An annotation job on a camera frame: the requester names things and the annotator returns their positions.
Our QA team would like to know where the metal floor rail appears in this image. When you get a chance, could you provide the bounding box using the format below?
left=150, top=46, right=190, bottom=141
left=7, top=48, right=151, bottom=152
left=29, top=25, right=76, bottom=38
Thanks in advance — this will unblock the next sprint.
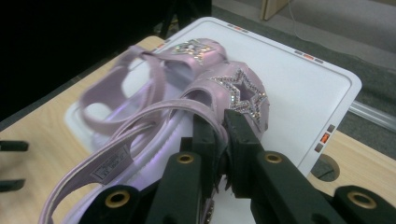
left=347, top=100, right=396, bottom=133

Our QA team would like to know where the thin white cable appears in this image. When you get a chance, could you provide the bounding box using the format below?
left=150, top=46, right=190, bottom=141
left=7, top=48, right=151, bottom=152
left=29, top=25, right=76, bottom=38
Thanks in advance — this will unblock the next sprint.
left=287, top=0, right=396, bottom=64

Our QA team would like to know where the wooden furniture panel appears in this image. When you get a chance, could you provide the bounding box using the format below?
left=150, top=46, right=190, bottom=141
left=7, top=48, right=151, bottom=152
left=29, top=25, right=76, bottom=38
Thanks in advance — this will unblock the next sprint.
left=260, top=0, right=291, bottom=21

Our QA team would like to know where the black metal stand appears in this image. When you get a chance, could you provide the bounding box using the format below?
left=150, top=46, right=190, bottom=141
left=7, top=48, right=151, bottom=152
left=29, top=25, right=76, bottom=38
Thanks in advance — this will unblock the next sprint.
left=159, top=0, right=213, bottom=40

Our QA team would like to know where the white plastic tray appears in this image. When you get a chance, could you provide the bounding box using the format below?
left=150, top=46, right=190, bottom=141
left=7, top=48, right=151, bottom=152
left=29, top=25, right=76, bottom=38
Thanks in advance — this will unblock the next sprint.
left=64, top=17, right=363, bottom=224

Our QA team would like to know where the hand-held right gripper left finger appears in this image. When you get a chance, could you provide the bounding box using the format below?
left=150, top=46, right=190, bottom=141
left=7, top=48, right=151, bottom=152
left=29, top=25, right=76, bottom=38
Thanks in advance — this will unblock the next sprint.
left=180, top=113, right=217, bottom=200

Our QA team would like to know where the lilac star sandal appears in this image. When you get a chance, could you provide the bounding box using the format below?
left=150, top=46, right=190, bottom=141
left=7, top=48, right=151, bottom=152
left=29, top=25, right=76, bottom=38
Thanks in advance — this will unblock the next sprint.
left=36, top=60, right=271, bottom=224
left=78, top=37, right=231, bottom=138

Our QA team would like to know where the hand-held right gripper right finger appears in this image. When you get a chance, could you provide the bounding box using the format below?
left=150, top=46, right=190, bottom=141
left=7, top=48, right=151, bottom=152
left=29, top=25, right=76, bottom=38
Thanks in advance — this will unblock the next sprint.
left=223, top=108, right=265, bottom=200

